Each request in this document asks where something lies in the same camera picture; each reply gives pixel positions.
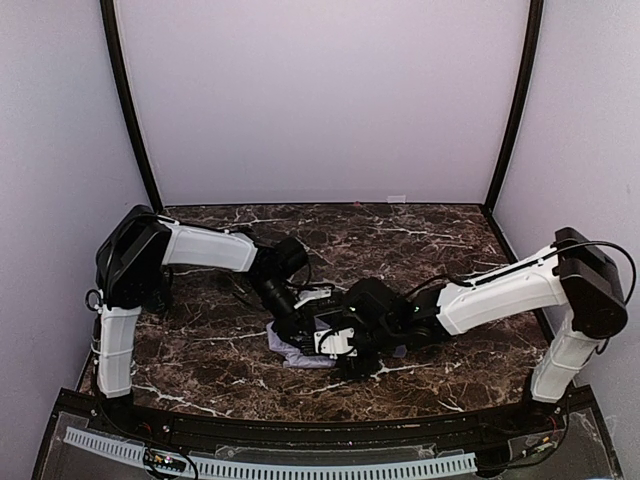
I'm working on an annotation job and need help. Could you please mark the lavender folding umbrella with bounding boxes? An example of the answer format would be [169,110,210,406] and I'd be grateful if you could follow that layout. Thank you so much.
[266,322,380,379]

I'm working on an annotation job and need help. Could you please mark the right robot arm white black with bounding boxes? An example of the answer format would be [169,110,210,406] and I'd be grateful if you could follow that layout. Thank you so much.
[315,227,633,404]

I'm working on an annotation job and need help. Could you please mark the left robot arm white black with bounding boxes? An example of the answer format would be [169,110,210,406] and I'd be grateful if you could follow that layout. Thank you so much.
[90,205,334,399]

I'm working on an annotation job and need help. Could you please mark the black cup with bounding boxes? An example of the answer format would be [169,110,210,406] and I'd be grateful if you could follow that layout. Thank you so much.
[144,269,173,315]

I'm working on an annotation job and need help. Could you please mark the black front table rail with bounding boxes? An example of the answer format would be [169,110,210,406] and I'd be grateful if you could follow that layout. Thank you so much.
[54,387,593,451]

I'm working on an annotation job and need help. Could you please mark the grey slotted cable duct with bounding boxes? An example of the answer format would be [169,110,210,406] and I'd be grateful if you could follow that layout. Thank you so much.
[63,427,478,479]

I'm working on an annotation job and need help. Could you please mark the right black corner post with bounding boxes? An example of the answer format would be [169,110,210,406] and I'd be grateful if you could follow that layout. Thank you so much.
[482,0,545,217]

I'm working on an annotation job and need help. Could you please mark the black corner post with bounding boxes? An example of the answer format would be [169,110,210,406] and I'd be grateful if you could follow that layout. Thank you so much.
[482,0,545,217]
[99,0,164,212]

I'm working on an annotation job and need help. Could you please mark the left black corner post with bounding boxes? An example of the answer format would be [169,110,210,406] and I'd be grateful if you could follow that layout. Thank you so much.
[99,0,164,212]

